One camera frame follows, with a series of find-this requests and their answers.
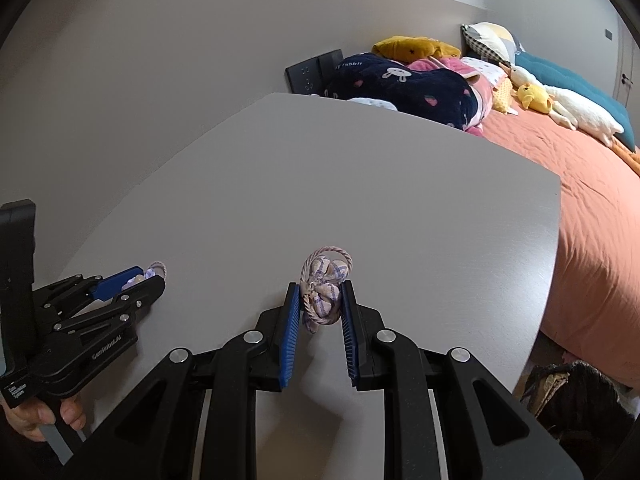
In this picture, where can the teal cushion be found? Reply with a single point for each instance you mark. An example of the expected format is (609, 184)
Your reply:
(565, 82)

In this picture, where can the yellow duck plush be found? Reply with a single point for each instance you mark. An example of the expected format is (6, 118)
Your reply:
(534, 97)

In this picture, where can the white plaid pillow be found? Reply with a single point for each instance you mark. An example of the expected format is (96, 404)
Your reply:
(487, 40)

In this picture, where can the bed with orange sheet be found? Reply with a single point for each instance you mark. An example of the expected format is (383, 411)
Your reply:
(590, 240)

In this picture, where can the white patterned pillow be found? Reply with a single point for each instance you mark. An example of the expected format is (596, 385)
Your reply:
(482, 70)

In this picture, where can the black wall socket panel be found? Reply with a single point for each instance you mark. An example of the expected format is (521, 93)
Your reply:
(310, 72)

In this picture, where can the black storage bag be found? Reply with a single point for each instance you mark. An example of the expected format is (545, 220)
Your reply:
(580, 400)

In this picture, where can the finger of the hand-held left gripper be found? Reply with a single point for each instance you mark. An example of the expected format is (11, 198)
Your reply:
(117, 282)
(145, 294)

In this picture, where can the person's left hand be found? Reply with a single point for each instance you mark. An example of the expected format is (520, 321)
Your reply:
(30, 417)

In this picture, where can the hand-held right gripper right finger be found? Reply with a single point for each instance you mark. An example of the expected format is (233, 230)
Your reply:
(349, 335)

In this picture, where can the white cloth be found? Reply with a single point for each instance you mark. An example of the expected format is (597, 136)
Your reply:
(372, 103)

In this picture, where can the beige door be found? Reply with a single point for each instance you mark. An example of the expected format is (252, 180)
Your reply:
(627, 55)

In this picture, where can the pink blanket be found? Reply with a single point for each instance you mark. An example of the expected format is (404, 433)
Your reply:
(482, 95)

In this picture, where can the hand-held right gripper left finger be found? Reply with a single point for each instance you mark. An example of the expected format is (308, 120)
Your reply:
(291, 335)

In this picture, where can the navy rabbit print blanket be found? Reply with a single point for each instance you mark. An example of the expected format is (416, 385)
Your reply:
(400, 85)

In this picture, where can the yellow star pillow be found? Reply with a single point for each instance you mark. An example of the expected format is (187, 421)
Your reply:
(415, 46)

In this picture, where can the white goose plush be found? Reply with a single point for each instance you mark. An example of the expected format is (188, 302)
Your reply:
(580, 110)

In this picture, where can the yellow dotted cloth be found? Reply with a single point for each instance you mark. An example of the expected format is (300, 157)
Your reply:
(504, 96)

